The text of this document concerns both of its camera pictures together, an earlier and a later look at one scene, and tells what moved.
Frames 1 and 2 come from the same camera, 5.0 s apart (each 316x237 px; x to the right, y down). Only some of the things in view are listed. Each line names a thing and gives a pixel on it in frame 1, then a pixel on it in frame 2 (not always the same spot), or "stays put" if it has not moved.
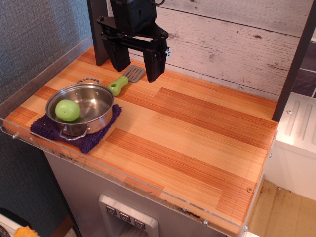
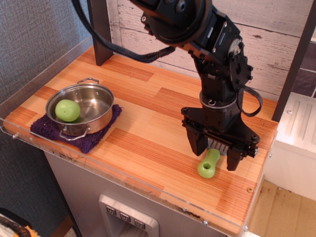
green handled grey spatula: x=132 y=74 → x=206 y=169
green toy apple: x=67 y=110 stays put
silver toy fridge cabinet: x=99 y=206 stays put
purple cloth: x=41 y=127 stays put
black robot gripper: x=133 y=22 → x=220 y=116
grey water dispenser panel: x=122 y=220 stays put
